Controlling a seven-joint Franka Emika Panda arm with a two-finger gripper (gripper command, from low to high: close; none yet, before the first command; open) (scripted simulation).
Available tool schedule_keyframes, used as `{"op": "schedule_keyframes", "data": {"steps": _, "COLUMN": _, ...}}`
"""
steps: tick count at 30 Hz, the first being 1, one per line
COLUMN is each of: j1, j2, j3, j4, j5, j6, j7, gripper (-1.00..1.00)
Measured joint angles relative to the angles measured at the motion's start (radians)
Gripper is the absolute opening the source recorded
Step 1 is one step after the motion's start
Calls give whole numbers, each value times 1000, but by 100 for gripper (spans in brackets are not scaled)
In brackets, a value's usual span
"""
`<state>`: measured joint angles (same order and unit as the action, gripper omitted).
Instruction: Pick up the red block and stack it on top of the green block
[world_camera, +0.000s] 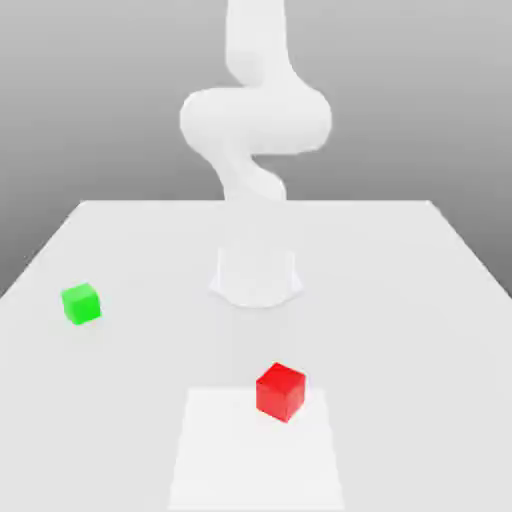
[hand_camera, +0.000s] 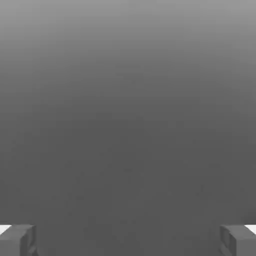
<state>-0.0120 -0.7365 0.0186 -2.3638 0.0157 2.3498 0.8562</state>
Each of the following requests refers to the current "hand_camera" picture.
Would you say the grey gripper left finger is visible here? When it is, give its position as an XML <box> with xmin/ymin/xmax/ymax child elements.
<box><xmin>0</xmin><ymin>224</ymin><xmax>39</xmax><ymax>256</ymax></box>

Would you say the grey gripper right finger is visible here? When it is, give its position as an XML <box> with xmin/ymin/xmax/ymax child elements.
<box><xmin>218</xmin><ymin>224</ymin><xmax>256</xmax><ymax>256</ymax></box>

